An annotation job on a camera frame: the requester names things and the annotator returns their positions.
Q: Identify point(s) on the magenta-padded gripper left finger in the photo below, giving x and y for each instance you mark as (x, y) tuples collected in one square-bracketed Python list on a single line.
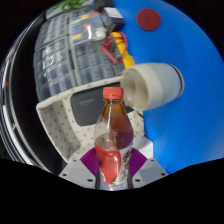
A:
[(77, 173)]

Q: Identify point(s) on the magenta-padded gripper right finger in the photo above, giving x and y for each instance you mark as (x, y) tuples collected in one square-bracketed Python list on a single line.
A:
[(148, 171)]

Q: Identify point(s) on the red-capped tea drink bottle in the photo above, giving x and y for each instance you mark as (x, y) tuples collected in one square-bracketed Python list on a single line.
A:
[(112, 133)]

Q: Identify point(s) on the white dotted storage box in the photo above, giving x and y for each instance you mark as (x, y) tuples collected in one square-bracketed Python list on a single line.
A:
[(63, 126)]

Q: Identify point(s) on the dark grey flat pad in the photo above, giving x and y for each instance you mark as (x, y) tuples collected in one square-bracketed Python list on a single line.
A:
[(88, 106)]

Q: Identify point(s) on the grey-white ceramic cup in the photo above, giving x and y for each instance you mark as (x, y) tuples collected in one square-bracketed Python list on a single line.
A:
[(156, 85)]

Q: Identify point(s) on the clear compartment organizer box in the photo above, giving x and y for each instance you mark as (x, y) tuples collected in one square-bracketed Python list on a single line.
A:
[(93, 65), (55, 70)]

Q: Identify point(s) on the yellow multimeter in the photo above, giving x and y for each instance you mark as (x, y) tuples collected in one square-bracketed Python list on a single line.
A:
[(123, 50)]

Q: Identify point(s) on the clear organizer box, coloured labels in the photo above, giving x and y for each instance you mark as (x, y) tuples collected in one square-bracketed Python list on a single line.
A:
[(85, 28)]

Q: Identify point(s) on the flat round red coaster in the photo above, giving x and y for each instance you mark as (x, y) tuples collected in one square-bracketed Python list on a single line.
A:
[(149, 19)]

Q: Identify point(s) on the small black box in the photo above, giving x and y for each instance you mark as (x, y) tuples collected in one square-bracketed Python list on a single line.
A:
[(112, 19)]

